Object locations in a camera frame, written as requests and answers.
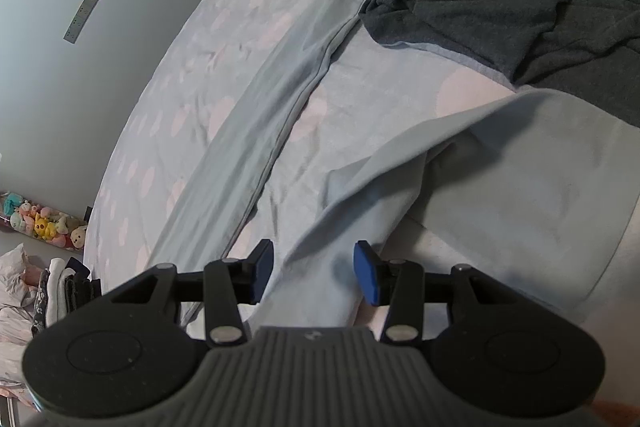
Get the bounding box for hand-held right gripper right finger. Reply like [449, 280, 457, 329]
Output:
[353, 241, 521, 347]

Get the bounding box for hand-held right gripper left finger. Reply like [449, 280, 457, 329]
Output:
[102, 239, 275, 349]

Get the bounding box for light grey pants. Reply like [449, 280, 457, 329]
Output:
[147, 0, 640, 343]

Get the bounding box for bed with pink dotted sheet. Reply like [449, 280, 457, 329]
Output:
[81, 0, 640, 340]

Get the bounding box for row of plush toys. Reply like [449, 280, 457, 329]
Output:
[0, 191, 91, 253]

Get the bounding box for crumpled white bedding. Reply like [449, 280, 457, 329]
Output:
[0, 242, 47, 400]

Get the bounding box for grey wall strip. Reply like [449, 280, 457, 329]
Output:
[63, 0, 109, 44]

